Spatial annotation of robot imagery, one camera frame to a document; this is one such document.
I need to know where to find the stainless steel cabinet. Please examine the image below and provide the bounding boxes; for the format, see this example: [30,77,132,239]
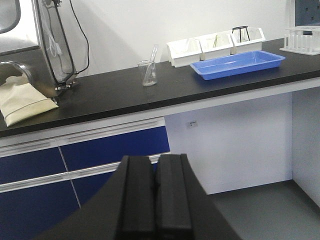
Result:
[0,0,76,98]

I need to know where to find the clear glass test tube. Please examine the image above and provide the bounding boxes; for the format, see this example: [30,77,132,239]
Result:
[143,44,159,87]

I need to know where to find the blue pegboard drying rack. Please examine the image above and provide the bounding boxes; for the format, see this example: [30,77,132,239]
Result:
[295,0,320,26]

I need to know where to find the white left storage bin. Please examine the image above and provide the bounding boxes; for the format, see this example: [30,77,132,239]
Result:
[166,38,202,68]

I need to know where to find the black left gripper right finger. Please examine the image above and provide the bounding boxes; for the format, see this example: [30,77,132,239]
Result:
[155,154,240,240]

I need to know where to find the black cable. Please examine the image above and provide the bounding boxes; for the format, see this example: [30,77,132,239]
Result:
[68,0,90,75]

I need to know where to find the white middle storage bin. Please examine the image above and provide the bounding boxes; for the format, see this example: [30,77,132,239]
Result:
[194,32,234,61]

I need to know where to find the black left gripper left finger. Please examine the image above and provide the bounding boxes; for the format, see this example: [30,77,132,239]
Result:
[35,156,156,240]

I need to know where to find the white right storage bin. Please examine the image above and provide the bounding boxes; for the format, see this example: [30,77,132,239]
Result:
[230,26,266,55]

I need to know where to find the white test tube rack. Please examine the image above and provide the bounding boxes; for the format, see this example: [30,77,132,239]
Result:
[279,25,320,56]

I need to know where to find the blue plastic tray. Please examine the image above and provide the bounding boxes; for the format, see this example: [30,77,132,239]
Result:
[190,50,286,81]

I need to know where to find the white storage bin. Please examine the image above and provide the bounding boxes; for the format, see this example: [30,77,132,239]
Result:
[194,32,234,61]
[230,26,266,55]
[166,38,202,68]

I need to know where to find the black wire tripod stand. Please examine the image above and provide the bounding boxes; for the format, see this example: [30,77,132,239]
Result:
[231,25,251,43]

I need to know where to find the blue cabinet drawers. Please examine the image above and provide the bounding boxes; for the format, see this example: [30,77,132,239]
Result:
[0,126,170,240]

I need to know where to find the cream cloth bag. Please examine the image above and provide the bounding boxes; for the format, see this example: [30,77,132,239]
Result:
[0,74,58,127]

